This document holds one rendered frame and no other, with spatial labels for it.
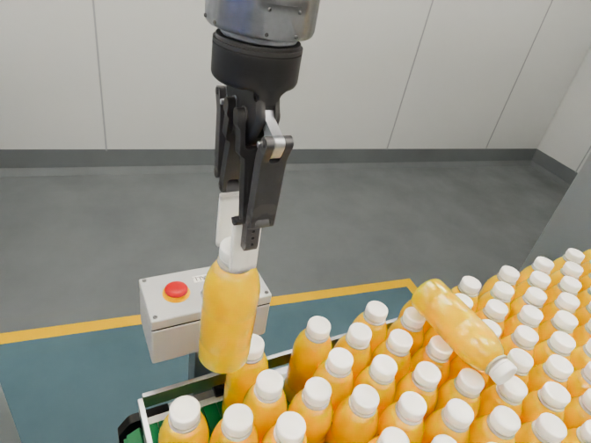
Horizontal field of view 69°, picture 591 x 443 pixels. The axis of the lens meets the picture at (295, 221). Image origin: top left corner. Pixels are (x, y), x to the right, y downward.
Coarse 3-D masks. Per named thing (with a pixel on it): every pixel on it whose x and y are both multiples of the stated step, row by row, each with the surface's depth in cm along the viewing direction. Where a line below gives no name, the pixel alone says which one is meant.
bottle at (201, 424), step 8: (168, 416) 57; (200, 416) 57; (168, 424) 56; (200, 424) 57; (160, 432) 57; (168, 432) 55; (176, 432) 55; (184, 432) 55; (192, 432) 56; (200, 432) 56; (208, 432) 59; (160, 440) 56; (168, 440) 55; (176, 440) 55; (184, 440) 55; (192, 440) 55; (200, 440) 56
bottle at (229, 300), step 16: (208, 272) 49; (224, 272) 48; (240, 272) 47; (256, 272) 50; (208, 288) 49; (224, 288) 48; (240, 288) 48; (256, 288) 50; (208, 304) 49; (224, 304) 48; (240, 304) 49; (256, 304) 51; (208, 320) 51; (224, 320) 50; (240, 320) 50; (208, 336) 52; (224, 336) 51; (240, 336) 52; (208, 352) 54; (224, 352) 53; (240, 352) 54; (208, 368) 55; (224, 368) 55
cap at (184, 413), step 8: (176, 400) 56; (184, 400) 56; (192, 400) 56; (176, 408) 55; (184, 408) 55; (192, 408) 55; (200, 408) 56; (176, 416) 54; (184, 416) 54; (192, 416) 54; (176, 424) 54; (184, 424) 54; (192, 424) 55
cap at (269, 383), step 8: (264, 376) 61; (272, 376) 61; (280, 376) 61; (256, 384) 60; (264, 384) 60; (272, 384) 60; (280, 384) 60; (264, 392) 59; (272, 392) 59; (280, 392) 60
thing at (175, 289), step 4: (168, 284) 69; (172, 284) 70; (176, 284) 70; (180, 284) 70; (184, 284) 70; (164, 288) 69; (168, 288) 69; (172, 288) 69; (176, 288) 69; (180, 288) 69; (184, 288) 69; (168, 292) 68; (172, 292) 68; (176, 292) 68; (180, 292) 68; (184, 292) 69; (172, 296) 68; (176, 296) 68; (180, 296) 68
